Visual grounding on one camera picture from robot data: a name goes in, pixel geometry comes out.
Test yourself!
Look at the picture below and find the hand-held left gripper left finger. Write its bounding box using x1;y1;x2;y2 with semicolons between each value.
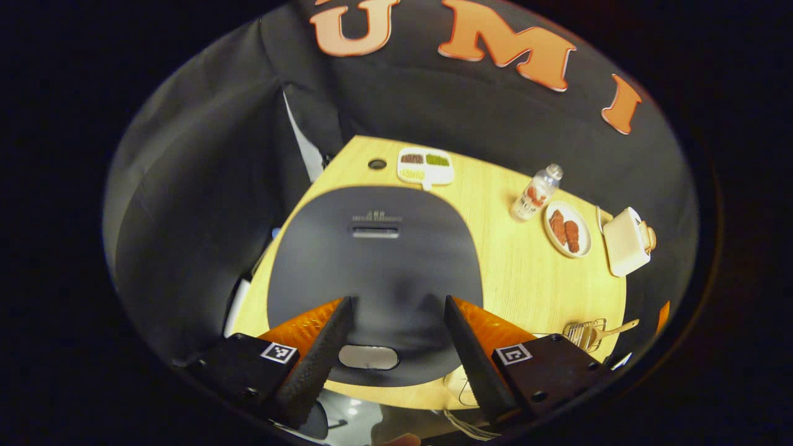
180;296;355;428

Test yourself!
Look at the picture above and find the black rice cooker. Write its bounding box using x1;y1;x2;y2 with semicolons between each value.
266;186;484;388

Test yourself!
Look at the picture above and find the wooden spoon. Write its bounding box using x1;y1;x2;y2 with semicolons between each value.
582;318;640;346

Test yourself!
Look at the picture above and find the white divided grain dish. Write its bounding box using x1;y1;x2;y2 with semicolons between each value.
396;147;455;191

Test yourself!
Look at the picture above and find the white cable bundle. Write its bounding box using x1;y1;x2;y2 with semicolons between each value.
443;406;499;442

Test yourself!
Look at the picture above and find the white toaster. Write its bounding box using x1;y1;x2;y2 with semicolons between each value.
603;207;652;278

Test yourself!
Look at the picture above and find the black backdrop cloth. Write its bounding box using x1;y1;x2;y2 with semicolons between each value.
102;0;701;372

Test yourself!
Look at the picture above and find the clear plastic drink bottle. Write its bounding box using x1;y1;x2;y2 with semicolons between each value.
510;164;564;222

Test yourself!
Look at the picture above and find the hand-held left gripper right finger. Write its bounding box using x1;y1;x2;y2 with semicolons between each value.
444;295;614;425

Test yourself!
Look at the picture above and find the white round plate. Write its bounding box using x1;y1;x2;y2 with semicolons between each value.
544;201;592;258

